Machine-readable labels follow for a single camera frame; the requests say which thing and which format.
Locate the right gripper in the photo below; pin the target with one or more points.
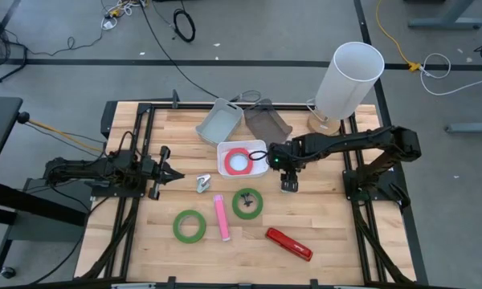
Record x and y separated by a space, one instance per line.
291 176

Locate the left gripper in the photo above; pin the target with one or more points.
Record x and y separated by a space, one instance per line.
150 172

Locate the light blue staple remover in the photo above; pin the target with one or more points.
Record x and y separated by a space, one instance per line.
201 187

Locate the purple staple remover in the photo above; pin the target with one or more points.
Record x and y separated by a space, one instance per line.
205 177

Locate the black staple remover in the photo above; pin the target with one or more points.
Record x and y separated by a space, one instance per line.
246 198

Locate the green masking tape roll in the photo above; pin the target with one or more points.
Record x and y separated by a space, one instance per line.
176 226
235 204

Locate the red tape roll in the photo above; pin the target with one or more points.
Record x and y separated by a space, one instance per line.
227 162

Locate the pink marker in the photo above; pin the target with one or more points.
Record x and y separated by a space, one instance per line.
221 218

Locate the red stapler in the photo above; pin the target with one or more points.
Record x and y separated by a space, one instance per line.
289 244

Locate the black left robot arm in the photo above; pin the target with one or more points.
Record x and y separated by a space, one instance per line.
84 168

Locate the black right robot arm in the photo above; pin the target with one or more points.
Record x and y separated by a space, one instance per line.
345 140

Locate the white plastic bin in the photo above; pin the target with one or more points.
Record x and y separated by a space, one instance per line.
261 170

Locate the dark translucent plastic bin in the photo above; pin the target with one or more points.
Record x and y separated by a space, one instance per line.
267 126

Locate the grey plastic bin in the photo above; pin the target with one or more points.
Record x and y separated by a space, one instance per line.
221 124

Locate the black table clamp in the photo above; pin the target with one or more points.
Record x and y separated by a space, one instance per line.
314 283
171 281
176 98

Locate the white shade table lamp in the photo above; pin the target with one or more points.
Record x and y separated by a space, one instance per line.
349 80

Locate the black knob orange rod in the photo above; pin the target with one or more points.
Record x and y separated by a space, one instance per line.
23 117

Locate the white power strip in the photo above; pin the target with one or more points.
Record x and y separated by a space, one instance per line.
109 24

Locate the black desk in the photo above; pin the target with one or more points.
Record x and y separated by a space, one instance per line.
0 128

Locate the grey desk foot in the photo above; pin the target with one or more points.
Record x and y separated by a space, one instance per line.
474 127

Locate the grey desk leg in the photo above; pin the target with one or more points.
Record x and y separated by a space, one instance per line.
446 23

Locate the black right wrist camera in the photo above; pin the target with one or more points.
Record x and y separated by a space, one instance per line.
275 158

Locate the black aluminium table frame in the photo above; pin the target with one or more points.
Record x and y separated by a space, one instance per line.
144 107

